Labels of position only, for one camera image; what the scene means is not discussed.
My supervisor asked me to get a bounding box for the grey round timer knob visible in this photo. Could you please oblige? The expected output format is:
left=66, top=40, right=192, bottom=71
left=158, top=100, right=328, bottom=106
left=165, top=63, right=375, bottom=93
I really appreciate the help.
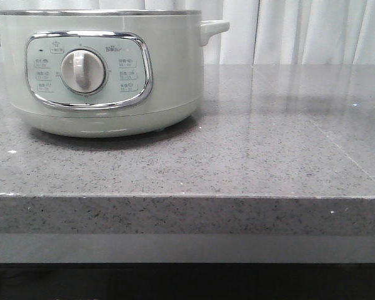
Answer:
left=60, top=49, right=106, bottom=94

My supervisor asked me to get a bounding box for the white curtain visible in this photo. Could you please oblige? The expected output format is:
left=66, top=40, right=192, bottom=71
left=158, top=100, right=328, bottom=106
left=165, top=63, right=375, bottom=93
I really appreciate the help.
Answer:
left=0, top=1, right=375, bottom=65

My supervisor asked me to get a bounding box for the pale green electric cooking pot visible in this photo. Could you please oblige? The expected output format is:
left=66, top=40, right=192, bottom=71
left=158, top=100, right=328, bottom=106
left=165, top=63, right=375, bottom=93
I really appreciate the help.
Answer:
left=0, top=9, right=229, bottom=138

